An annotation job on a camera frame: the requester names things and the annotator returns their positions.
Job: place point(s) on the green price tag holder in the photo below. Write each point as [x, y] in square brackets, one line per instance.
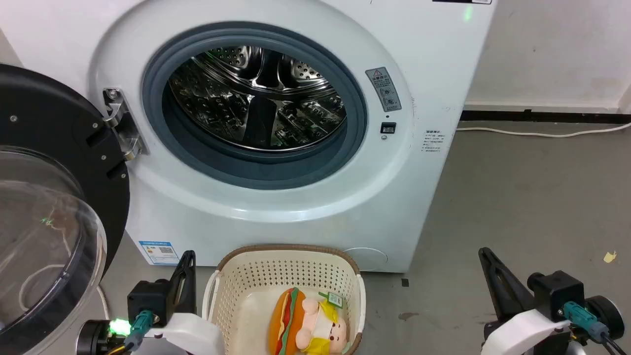
[333, 299]

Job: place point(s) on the grey rubber door gasket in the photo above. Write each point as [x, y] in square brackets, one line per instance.
[154, 98]

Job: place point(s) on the yellow paper scrap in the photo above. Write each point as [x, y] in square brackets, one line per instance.
[610, 257]

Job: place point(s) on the black round washer door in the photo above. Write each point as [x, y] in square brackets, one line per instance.
[49, 113]

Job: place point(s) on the hamburger plush doll toy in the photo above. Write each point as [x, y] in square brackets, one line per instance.
[288, 320]

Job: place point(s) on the white front-load washing machine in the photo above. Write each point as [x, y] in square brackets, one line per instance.
[419, 74]

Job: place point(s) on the grey warning sticker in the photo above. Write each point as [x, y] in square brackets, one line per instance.
[384, 89]

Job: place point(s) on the metal door hinge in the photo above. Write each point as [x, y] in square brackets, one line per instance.
[123, 128]

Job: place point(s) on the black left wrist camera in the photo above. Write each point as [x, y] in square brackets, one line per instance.
[148, 296]

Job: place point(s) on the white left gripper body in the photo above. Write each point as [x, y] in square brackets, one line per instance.
[192, 333]

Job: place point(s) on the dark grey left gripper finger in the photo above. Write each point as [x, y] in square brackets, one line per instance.
[183, 281]

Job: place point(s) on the round white filter cover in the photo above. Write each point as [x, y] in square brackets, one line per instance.
[367, 259]

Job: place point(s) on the blue white energy sticker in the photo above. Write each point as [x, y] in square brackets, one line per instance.
[158, 253]

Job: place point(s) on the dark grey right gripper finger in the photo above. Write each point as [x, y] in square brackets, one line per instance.
[508, 291]

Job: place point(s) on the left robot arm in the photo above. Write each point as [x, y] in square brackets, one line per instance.
[91, 340]

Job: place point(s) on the steel washer drum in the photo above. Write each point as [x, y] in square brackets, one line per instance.
[222, 98]

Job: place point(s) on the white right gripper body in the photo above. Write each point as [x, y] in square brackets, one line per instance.
[522, 333]

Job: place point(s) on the cream perforated laundry basket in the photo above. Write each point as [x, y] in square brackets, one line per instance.
[276, 271]

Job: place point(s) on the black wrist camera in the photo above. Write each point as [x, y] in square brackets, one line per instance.
[554, 291]
[148, 296]

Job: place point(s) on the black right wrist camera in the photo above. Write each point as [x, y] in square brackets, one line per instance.
[554, 291]

